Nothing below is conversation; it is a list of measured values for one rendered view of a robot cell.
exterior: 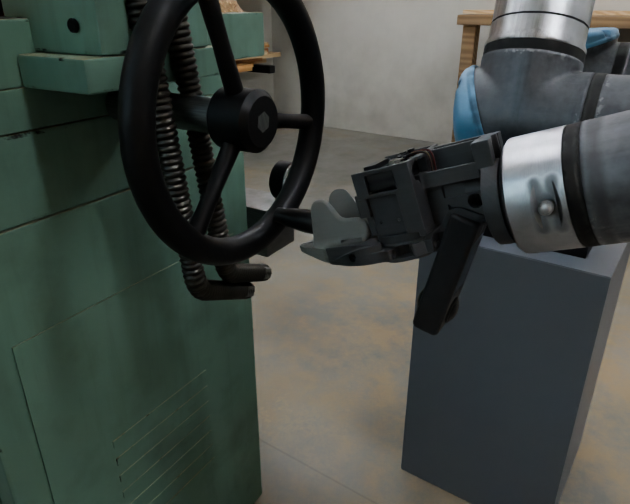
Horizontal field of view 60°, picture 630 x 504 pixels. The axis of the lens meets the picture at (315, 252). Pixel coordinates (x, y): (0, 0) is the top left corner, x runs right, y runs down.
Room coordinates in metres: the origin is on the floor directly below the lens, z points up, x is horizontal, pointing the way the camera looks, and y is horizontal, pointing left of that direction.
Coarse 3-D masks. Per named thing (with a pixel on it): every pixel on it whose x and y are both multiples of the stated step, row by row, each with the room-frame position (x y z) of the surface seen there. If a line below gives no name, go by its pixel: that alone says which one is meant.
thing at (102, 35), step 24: (24, 0) 0.55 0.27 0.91; (48, 0) 0.54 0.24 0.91; (72, 0) 0.52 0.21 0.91; (96, 0) 0.51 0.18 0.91; (120, 0) 0.53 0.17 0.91; (48, 24) 0.54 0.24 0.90; (72, 24) 0.52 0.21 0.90; (96, 24) 0.51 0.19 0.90; (120, 24) 0.53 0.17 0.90; (192, 24) 0.60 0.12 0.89; (48, 48) 0.54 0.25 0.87; (72, 48) 0.52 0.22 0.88; (96, 48) 0.51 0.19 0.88; (120, 48) 0.52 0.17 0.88
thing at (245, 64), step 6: (264, 42) 4.40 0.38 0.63; (264, 48) 4.11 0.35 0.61; (264, 54) 3.90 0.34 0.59; (270, 54) 4.22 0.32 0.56; (276, 54) 4.27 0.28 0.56; (240, 60) 3.82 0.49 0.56; (246, 60) 3.87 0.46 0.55; (252, 60) 3.92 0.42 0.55; (258, 60) 3.97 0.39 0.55; (264, 60) 4.29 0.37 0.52; (240, 66) 3.68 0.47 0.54; (246, 66) 3.73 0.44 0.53; (252, 66) 4.00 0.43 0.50; (258, 66) 4.10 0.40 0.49; (264, 66) 4.07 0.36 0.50; (270, 66) 4.05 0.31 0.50; (258, 72) 4.11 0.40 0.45; (264, 72) 4.07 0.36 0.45; (270, 72) 4.05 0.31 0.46
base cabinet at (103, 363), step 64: (128, 192) 0.63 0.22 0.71; (192, 192) 0.72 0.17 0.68; (0, 256) 0.49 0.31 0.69; (64, 256) 0.54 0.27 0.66; (128, 256) 0.61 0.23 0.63; (0, 320) 0.47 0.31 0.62; (64, 320) 0.53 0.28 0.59; (128, 320) 0.60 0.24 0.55; (192, 320) 0.69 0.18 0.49; (0, 384) 0.46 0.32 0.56; (64, 384) 0.51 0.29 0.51; (128, 384) 0.58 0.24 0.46; (192, 384) 0.68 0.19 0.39; (0, 448) 0.44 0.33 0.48; (64, 448) 0.50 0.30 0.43; (128, 448) 0.57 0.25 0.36; (192, 448) 0.66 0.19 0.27; (256, 448) 0.81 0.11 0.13
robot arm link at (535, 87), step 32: (512, 0) 0.53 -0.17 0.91; (544, 0) 0.52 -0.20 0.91; (576, 0) 0.52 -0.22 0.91; (512, 32) 0.52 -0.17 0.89; (544, 32) 0.50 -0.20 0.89; (576, 32) 0.51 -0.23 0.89; (512, 64) 0.50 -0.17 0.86; (544, 64) 0.49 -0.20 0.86; (576, 64) 0.50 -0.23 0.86; (480, 96) 0.51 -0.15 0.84; (512, 96) 0.49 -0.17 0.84; (544, 96) 0.48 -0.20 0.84; (576, 96) 0.47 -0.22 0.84; (480, 128) 0.50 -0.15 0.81; (512, 128) 0.48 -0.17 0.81; (544, 128) 0.47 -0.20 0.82
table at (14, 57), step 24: (0, 24) 0.53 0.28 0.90; (24, 24) 0.55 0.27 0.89; (240, 24) 0.82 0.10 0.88; (0, 48) 0.53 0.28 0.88; (24, 48) 0.55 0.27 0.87; (240, 48) 0.82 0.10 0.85; (0, 72) 0.52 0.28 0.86; (24, 72) 0.53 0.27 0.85; (48, 72) 0.51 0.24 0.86; (72, 72) 0.50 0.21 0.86; (96, 72) 0.50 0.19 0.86; (120, 72) 0.52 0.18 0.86; (168, 72) 0.57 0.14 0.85; (216, 72) 0.63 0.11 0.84
